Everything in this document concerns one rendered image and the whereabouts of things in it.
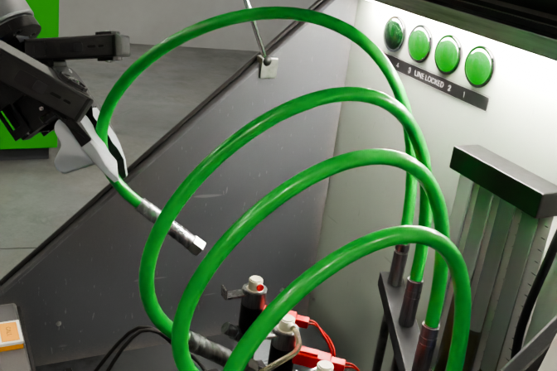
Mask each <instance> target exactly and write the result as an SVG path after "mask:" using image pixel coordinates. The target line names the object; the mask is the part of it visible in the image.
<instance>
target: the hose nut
mask: <svg viewBox="0 0 557 371"><path fill-rule="evenodd" d="M205 245H206V243H205V242H204V241H203V240H201V239H200V238H198V237H197V236H195V239H194V241H193V242H192V244H191V245H190V246H189V247H186V249H187V250H188V251H190V252H191V253H193V254H194V255H196V256H197V255H198V254H199V253H200V252H201V251H202V250H203V248H204V247H205Z"/></svg>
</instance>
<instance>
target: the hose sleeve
mask: <svg viewBox="0 0 557 371"><path fill-rule="evenodd" d="M135 210H136V211H137V212H139V213H140V214H141V215H142V216H144V217H145V218H146V219H147V220H149V221H151V222H152V223H153V224H155V222H156V220H157V217H158V216H159V215H160V213H161V210H160V209H159V208H158V207H157V206H155V205H153V203H150V202H149V201H148V200H146V199H145V198H143V199H142V201H141V203H140V204H139V205H138V207H136V208H135ZM167 234H168V235H170V236H171V237H172V238H173V239H175V240H176V241H177V242H178V243H180V244H182V245H183V246H184V247H189V246H190V245H191V244H192V242H193V241H194V239H195V235H193V234H192V233H190V232H189V231H188V230H187V229H185V228H183V226H182V225H180V224H179V223H177V222H176V221H175V220H174V222H173V223H172V226H171V228H170V229H169V231H168V232H167Z"/></svg>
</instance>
